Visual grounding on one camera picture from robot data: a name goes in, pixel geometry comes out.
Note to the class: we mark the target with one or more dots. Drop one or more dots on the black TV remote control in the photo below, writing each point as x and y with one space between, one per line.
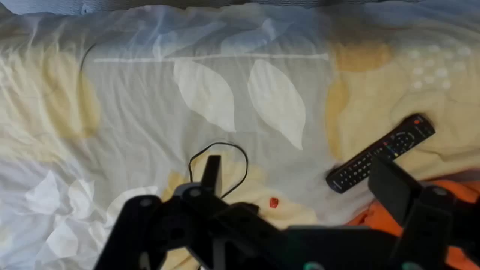
387 144

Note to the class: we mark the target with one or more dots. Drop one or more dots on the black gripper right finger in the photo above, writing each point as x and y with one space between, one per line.
425 219

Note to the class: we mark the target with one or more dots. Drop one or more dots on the leaf-patterned white yellow bedsheet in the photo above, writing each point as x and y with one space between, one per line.
150 124

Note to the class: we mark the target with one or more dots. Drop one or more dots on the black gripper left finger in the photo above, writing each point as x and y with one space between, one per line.
165 225

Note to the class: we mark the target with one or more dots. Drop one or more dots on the small red die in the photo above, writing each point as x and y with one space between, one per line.
273 202

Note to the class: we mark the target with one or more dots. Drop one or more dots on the orange cloth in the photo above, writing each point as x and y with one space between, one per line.
380 219

